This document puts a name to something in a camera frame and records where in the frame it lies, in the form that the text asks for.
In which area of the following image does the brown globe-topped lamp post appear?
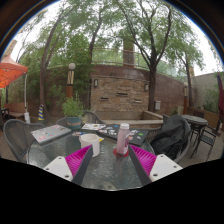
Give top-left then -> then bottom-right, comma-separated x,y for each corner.
65,62 -> 77,99

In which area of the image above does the pink drink bottle white cap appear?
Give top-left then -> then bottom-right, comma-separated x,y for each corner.
115,122 -> 131,156

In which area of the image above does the white mug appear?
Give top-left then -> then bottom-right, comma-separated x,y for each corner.
78,133 -> 101,158

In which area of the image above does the grey chair under jacket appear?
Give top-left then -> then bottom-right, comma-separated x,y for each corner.
149,114 -> 193,164

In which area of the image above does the green plant in teal pot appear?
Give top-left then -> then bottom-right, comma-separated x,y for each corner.
61,94 -> 85,130

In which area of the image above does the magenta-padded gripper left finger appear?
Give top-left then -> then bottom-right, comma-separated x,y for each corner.
42,144 -> 94,186

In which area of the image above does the small round patio table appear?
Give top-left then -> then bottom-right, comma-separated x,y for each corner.
182,114 -> 209,148

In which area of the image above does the grey woven patio chair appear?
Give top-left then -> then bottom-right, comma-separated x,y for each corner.
2,118 -> 46,164

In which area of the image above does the orange canopy tent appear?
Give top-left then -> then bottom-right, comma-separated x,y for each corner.
0,54 -> 32,124

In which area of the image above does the dark woven patio chair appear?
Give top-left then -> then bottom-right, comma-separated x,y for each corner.
0,107 -> 11,131

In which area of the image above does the dark metal patio chair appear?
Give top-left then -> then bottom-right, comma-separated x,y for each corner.
189,116 -> 223,161

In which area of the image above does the dark laptop with stickers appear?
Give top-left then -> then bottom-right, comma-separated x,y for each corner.
97,123 -> 150,147

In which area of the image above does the dark-trunked tree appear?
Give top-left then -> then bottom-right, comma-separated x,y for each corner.
109,0 -> 204,113

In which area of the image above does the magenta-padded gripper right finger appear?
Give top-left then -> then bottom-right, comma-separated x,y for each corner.
128,144 -> 184,186

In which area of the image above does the wooden bench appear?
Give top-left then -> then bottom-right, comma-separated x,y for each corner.
3,102 -> 28,119

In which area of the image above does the slim globe-topped lamp post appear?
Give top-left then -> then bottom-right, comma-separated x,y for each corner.
182,81 -> 189,115

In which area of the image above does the blue yellow striped cone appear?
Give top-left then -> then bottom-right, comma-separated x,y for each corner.
37,103 -> 45,122

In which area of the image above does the white printed booklet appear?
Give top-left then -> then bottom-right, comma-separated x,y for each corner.
81,123 -> 107,132

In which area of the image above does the maroon folded umbrella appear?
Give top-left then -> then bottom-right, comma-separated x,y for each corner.
217,73 -> 224,114

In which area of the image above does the silver laptop with stickers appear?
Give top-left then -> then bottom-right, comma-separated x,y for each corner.
30,124 -> 73,145

